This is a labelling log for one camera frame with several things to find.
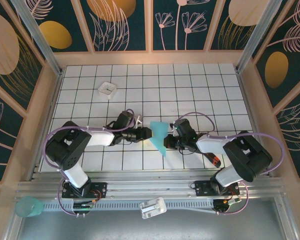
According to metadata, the teal paper sheet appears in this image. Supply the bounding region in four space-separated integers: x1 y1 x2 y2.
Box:
149 120 170 159

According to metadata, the small white square dish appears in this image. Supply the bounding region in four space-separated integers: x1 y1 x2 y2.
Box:
97 81 117 101

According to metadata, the white plastic bracket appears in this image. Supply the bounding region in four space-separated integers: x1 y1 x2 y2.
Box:
138 196 168 220

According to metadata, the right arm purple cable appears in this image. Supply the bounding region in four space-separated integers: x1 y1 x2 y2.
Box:
171 111 284 216

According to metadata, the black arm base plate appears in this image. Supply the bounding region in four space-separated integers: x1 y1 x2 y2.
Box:
194 180 241 198
61 181 108 200

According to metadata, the grey slotted cable tray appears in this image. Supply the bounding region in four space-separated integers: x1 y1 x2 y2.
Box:
42 199 216 212

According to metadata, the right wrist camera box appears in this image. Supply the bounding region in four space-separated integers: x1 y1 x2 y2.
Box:
169 120 179 137

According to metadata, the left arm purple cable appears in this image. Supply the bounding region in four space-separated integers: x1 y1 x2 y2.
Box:
43 108 141 216

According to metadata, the small black circuit board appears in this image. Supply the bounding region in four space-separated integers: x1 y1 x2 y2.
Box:
72 202 96 211
213 198 241 212

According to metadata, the aluminium frame post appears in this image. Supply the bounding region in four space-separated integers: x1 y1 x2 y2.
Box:
236 0 285 73
11 0 63 76

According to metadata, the teal plastic cup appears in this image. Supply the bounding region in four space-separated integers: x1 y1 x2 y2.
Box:
14 196 45 218

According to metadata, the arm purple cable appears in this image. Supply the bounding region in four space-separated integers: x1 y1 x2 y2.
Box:
43 108 141 216
171 111 284 216

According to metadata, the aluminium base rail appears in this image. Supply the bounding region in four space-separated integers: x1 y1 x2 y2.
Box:
14 169 286 201

